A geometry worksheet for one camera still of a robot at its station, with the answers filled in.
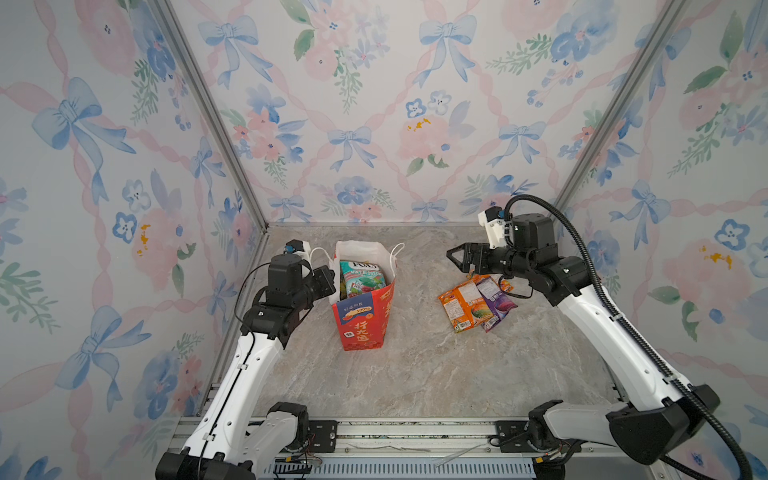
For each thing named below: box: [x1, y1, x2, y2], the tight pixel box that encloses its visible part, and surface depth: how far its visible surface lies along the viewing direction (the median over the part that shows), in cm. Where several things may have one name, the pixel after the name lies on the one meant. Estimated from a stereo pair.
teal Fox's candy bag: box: [340, 260, 386, 297], surface depth 84 cm
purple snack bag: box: [476, 276, 518, 333], surface depth 94 cm
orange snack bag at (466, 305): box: [438, 275, 494, 333], surface depth 96 cm
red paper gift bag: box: [329, 240, 405, 351], surface depth 81 cm
